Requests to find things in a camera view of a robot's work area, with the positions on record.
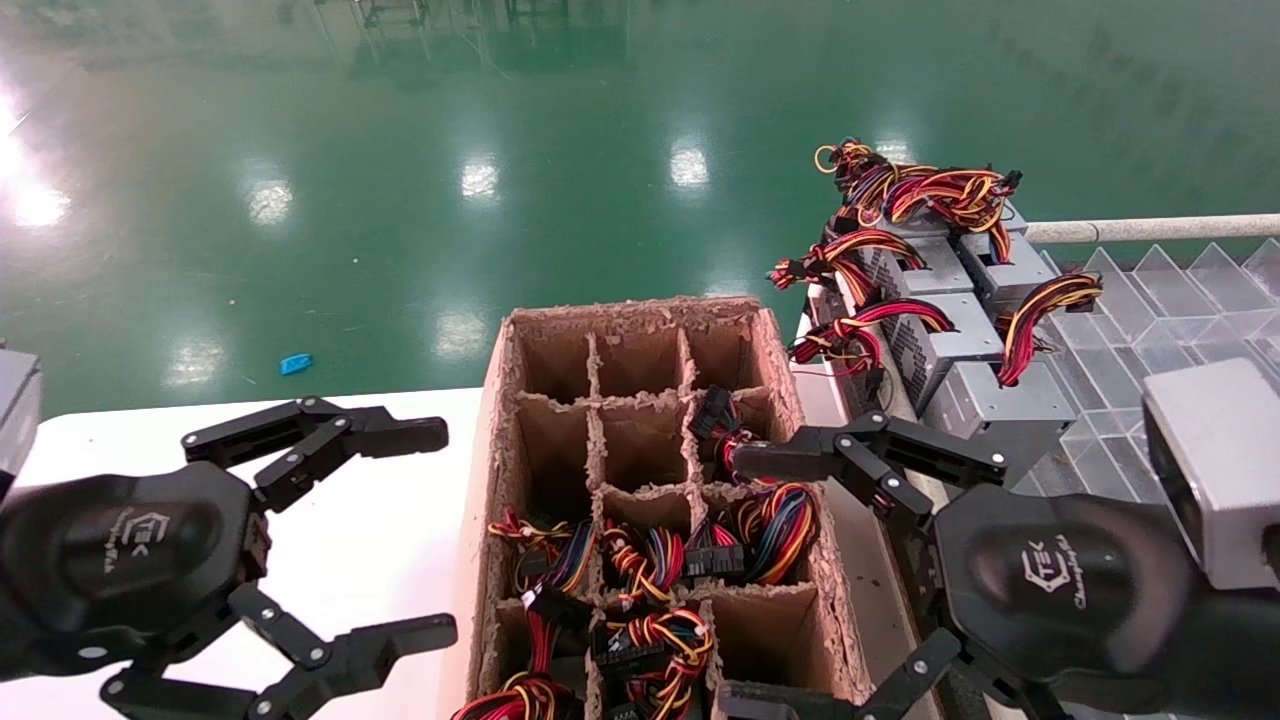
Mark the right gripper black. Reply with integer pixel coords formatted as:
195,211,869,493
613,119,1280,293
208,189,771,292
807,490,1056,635
715,410,1216,720

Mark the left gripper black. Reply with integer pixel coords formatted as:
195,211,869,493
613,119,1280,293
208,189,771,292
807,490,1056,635
0,462,273,683

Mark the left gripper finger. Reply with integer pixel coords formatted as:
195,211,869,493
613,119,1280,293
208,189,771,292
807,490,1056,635
97,585,459,720
180,396,449,514

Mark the grey power supply with cables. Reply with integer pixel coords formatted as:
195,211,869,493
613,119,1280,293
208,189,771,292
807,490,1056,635
598,520,687,607
486,505,598,601
786,295,1004,406
588,606,715,720
813,138,1027,241
955,225,1063,316
688,385,791,489
452,585,593,720
683,482,821,587
768,228,979,301
922,272,1103,486

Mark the cardboard box with dividers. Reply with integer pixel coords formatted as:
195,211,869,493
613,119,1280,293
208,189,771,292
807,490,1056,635
440,295,871,720

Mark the clear acrylic divided tray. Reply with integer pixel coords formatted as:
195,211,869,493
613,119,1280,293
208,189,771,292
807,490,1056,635
1000,238,1280,720

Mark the left wrist grey camera box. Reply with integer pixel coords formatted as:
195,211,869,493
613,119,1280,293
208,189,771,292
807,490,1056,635
0,348,43,501

